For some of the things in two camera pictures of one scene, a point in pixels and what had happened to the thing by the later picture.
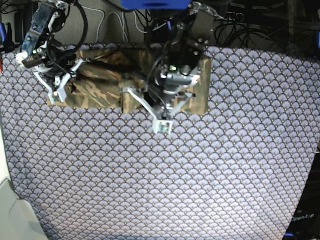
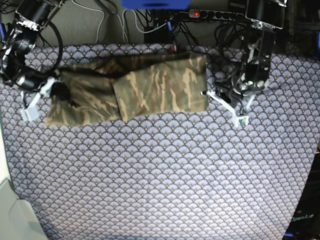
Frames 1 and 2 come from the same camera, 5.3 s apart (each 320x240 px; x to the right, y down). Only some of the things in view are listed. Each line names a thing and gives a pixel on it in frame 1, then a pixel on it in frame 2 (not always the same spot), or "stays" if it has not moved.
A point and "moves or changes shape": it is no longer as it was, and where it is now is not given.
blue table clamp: (3, 32) stays
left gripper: (164, 97) to (239, 98)
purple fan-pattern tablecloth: (239, 172) stays
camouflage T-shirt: (108, 74) moves or changes shape
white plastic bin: (18, 220) stays
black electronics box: (160, 35) stays
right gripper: (55, 80) to (33, 88)
